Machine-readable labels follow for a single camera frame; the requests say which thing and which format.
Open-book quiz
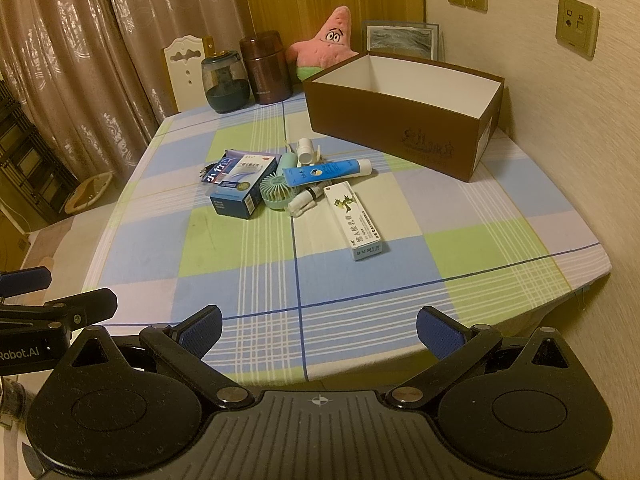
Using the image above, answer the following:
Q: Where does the long white ointment box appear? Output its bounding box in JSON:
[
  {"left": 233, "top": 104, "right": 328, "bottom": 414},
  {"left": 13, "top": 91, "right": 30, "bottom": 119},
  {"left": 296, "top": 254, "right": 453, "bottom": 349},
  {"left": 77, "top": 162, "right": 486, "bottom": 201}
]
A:
[{"left": 323, "top": 181, "right": 382, "bottom": 261}]

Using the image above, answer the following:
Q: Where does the white blue medicine box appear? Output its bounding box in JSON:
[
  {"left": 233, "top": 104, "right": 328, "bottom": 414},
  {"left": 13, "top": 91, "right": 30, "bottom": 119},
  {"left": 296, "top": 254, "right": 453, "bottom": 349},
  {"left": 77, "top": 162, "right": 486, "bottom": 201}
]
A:
[{"left": 204, "top": 150, "right": 280, "bottom": 219}]

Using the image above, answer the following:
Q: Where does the mint handheld fan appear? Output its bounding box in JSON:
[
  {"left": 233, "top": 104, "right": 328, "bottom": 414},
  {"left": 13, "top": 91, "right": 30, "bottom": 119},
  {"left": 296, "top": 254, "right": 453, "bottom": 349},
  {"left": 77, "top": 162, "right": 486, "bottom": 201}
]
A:
[{"left": 259, "top": 152, "right": 297, "bottom": 210}]

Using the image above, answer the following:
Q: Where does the white spray bottle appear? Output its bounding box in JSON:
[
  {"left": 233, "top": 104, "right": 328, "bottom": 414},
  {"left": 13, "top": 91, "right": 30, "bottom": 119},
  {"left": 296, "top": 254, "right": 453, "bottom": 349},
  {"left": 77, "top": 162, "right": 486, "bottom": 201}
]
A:
[{"left": 286, "top": 185, "right": 323, "bottom": 218}]

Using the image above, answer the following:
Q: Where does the blue cream tube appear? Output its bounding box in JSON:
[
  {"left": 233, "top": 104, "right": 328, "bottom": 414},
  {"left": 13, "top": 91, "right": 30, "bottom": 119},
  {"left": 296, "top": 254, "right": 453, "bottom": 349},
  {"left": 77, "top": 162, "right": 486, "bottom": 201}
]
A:
[{"left": 283, "top": 159, "right": 372, "bottom": 188}]

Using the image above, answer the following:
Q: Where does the small white pill bottle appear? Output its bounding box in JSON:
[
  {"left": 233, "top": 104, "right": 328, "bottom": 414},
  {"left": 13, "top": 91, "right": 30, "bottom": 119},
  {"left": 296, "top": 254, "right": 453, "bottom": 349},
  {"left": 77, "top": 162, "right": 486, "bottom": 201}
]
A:
[{"left": 296, "top": 138, "right": 318, "bottom": 166}]

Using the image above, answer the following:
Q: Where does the dark wooden shelf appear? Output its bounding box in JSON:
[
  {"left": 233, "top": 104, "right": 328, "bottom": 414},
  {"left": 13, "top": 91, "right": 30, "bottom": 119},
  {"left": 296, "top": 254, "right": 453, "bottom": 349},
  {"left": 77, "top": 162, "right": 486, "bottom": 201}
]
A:
[{"left": 1, "top": 81, "right": 79, "bottom": 223}]

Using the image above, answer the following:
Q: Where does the checked blue green tablecloth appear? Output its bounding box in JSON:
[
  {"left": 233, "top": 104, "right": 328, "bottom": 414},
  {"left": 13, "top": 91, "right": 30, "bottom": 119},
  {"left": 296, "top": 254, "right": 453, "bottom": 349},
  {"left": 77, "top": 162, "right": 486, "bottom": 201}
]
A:
[{"left": 85, "top": 96, "right": 612, "bottom": 385}]

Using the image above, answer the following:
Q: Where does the brown cardboard box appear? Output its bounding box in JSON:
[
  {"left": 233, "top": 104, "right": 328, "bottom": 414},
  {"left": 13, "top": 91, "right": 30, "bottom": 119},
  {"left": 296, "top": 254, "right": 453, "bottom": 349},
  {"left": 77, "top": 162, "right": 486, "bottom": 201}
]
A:
[{"left": 303, "top": 53, "right": 504, "bottom": 182}]

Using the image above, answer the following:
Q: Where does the beige patterned curtain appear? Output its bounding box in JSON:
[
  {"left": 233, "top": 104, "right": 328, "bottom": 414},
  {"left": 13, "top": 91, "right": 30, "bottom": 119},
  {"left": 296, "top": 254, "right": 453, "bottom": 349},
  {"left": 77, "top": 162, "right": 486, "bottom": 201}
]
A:
[{"left": 1, "top": 0, "right": 252, "bottom": 183}]

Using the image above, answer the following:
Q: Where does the dark green glass teapot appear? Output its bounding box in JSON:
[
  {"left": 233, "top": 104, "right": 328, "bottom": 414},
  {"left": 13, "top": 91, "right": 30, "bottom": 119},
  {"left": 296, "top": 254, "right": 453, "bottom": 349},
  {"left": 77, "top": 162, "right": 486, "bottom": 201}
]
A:
[{"left": 201, "top": 51, "right": 250, "bottom": 114}]

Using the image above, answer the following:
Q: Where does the brown metal canister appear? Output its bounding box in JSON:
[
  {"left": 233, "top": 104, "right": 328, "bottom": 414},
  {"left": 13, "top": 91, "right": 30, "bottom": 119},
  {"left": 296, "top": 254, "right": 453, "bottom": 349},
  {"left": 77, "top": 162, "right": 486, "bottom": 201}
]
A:
[{"left": 240, "top": 30, "right": 293, "bottom": 105}]

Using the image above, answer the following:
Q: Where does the framed landscape picture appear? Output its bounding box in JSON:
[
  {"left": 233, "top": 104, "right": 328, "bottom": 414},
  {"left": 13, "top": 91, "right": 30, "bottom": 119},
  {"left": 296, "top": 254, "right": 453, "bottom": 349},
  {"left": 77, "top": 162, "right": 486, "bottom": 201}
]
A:
[{"left": 362, "top": 21, "right": 440, "bottom": 61}]

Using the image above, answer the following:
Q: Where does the pink starfish plush toy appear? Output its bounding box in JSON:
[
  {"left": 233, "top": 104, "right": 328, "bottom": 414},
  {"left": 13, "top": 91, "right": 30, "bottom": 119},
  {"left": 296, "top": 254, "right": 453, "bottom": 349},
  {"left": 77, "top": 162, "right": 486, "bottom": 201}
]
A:
[{"left": 285, "top": 6, "right": 357, "bottom": 81}]

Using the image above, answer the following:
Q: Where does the wall socket plate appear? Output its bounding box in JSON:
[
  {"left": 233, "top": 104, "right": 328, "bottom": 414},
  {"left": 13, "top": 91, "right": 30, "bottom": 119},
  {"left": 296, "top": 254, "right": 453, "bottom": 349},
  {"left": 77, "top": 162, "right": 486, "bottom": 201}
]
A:
[{"left": 555, "top": 0, "right": 600, "bottom": 60}]

